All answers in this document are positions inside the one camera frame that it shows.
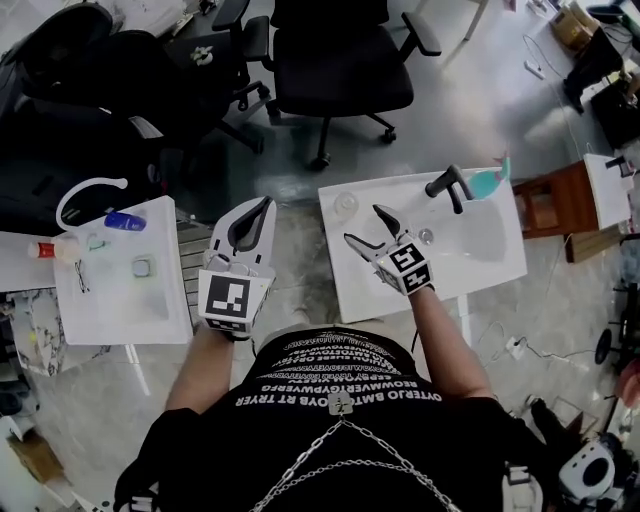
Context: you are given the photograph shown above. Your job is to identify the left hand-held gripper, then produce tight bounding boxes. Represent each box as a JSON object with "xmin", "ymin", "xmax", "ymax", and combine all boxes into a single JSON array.
[{"xmin": 198, "ymin": 195, "xmax": 278, "ymax": 343}]

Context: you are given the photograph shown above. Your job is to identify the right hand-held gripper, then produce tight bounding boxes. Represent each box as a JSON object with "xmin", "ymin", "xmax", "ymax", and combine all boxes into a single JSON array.
[{"xmin": 342, "ymin": 203, "xmax": 436, "ymax": 298}]

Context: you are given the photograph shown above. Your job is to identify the blue bottle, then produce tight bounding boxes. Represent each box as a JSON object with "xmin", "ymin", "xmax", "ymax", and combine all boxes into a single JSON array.
[{"xmin": 103, "ymin": 210, "xmax": 148, "ymax": 232}]

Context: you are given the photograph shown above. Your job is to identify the red label bottle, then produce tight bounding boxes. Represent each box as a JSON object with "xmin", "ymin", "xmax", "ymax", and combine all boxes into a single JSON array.
[{"xmin": 27, "ymin": 239, "xmax": 77, "ymax": 262}]

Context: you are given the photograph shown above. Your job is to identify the person's right forearm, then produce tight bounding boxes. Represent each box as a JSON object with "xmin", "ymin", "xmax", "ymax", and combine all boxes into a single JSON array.
[{"xmin": 408, "ymin": 286, "xmax": 497, "ymax": 401}]

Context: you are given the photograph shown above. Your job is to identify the person's left forearm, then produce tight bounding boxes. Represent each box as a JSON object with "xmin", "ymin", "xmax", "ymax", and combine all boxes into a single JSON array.
[{"xmin": 163, "ymin": 323, "xmax": 237, "ymax": 417}]

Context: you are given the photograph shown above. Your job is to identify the square sink drain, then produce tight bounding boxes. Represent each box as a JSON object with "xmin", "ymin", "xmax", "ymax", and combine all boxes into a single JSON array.
[{"xmin": 131, "ymin": 254, "xmax": 157, "ymax": 280}]

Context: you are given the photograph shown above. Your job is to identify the clear glass cup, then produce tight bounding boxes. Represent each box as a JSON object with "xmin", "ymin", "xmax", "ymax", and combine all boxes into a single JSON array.
[{"xmin": 333, "ymin": 191, "xmax": 361, "ymax": 218}]

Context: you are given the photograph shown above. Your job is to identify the metal floor grate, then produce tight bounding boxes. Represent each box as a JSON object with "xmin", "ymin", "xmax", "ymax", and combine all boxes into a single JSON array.
[{"xmin": 176, "ymin": 221, "xmax": 215, "ymax": 314}]

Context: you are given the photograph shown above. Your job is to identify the teal fish-shaped holder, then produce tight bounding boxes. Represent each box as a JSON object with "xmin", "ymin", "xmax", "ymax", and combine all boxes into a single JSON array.
[{"xmin": 468, "ymin": 153, "xmax": 512, "ymax": 202}]

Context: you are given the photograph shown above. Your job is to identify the black-framed eyeglasses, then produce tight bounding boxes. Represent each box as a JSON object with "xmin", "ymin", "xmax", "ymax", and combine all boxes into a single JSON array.
[{"xmin": 73, "ymin": 258, "xmax": 92, "ymax": 294}]

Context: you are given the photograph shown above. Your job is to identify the black office chair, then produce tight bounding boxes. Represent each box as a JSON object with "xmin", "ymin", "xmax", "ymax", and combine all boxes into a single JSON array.
[
  {"xmin": 268, "ymin": 0, "xmax": 443, "ymax": 172},
  {"xmin": 163, "ymin": 0, "xmax": 274, "ymax": 155},
  {"xmin": 0, "ymin": 2, "xmax": 169, "ymax": 237}
]

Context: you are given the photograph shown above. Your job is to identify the white curved faucet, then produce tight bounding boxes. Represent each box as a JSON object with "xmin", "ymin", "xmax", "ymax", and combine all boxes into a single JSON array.
[{"xmin": 55, "ymin": 176, "xmax": 129, "ymax": 234}]

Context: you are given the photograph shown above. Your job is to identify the brown wooden cabinet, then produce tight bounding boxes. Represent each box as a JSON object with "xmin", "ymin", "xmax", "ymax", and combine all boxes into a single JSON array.
[{"xmin": 511, "ymin": 161, "xmax": 624, "ymax": 265}]

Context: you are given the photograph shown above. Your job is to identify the marble slab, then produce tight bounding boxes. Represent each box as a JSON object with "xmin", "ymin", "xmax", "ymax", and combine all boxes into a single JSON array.
[{"xmin": 8, "ymin": 288, "xmax": 68, "ymax": 378}]

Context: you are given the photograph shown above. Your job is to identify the person's black printed shirt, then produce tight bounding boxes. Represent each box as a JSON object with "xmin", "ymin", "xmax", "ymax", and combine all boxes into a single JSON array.
[{"xmin": 113, "ymin": 327, "xmax": 554, "ymax": 512}]

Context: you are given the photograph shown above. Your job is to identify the cardboard box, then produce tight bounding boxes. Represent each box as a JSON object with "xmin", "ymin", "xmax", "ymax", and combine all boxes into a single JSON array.
[{"xmin": 551, "ymin": 3, "xmax": 600, "ymax": 45}]

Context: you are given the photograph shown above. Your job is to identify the white round device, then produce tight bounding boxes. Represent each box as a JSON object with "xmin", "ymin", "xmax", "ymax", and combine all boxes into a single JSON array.
[{"xmin": 557, "ymin": 441, "xmax": 617, "ymax": 503}]

